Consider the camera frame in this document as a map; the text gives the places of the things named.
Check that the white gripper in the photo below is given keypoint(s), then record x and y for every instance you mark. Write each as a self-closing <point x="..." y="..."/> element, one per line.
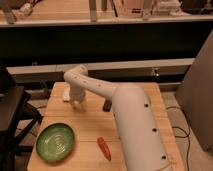
<point x="77" y="94"/>

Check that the white sponge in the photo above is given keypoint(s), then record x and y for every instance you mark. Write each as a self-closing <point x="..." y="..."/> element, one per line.
<point x="65" y="95"/>

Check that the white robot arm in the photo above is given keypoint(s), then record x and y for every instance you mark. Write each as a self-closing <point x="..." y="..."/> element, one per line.
<point x="138" y="131"/>

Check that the dark ceramic cup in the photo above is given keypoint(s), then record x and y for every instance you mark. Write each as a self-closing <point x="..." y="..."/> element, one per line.
<point x="107" y="106"/>

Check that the green ribbed plate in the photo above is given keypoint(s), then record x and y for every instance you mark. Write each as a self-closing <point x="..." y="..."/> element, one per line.
<point x="55" y="142"/>

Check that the red chili pepper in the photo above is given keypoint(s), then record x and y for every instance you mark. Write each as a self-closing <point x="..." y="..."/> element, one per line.
<point x="104" y="148"/>

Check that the wooden back bench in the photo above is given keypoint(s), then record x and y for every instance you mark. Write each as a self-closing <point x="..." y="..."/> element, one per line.
<point x="81" y="12"/>

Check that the grey cabinet panel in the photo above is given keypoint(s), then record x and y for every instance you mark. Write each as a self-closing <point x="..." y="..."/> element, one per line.
<point x="195" y="95"/>

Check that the grey metal rail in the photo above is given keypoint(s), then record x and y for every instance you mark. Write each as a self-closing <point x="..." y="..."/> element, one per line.
<point x="113" y="71"/>

